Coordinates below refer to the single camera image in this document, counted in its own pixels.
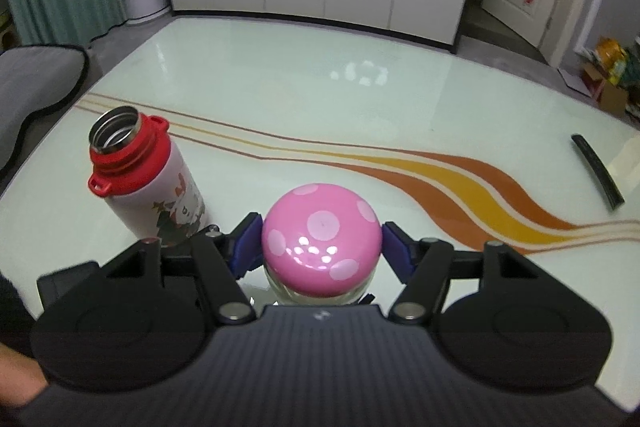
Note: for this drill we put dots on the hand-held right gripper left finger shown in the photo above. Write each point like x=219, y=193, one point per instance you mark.
x=247, y=247

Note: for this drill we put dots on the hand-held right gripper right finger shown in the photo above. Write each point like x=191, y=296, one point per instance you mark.
x=397, y=252

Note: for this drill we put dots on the pink spotted jar cap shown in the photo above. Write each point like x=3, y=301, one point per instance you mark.
x=320, y=237

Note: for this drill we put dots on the red and white thermos bottle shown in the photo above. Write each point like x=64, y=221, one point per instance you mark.
x=155, y=187

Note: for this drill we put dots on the person's left hand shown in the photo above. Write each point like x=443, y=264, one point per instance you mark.
x=17, y=374

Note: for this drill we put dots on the grey sofa cushion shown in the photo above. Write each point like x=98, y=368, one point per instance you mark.
x=35, y=92

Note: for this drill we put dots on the black remote control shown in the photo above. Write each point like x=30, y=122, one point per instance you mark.
x=597, y=172

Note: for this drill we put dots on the cardboard box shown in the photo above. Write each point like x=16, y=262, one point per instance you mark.
x=607, y=94

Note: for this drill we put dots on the yellow snack bag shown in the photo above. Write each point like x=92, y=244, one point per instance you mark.
x=611, y=57

